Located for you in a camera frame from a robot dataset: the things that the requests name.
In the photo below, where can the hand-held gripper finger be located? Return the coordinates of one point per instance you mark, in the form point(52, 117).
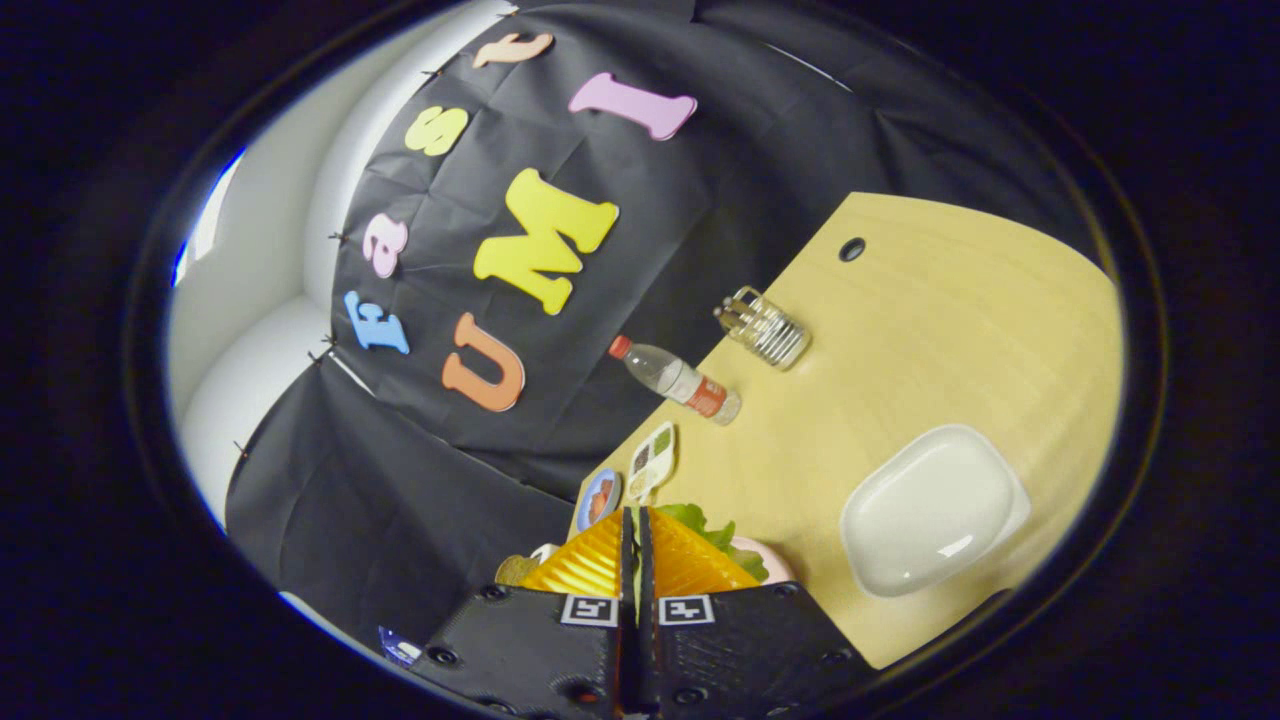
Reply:
point(629, 565)
point(645, 565)

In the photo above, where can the green lettuce leaf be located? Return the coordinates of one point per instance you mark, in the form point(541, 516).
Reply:
point(715, 532)

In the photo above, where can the brown bread slice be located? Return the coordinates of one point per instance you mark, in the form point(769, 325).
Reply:
point(515, 572)

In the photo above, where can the blue plate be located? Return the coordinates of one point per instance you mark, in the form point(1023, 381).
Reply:
point(598, 498)

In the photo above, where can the white divided seed tray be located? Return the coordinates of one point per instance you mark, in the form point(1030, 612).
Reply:
point(652, 462)

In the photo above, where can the pink plate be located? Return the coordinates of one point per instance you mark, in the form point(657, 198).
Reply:
point(775, 565)

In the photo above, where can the clear plastic bottle red cap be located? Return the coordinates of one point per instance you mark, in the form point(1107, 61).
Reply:
point(675, 378)

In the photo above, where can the small white dish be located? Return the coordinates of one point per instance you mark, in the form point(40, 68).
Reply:
point(930, 510)

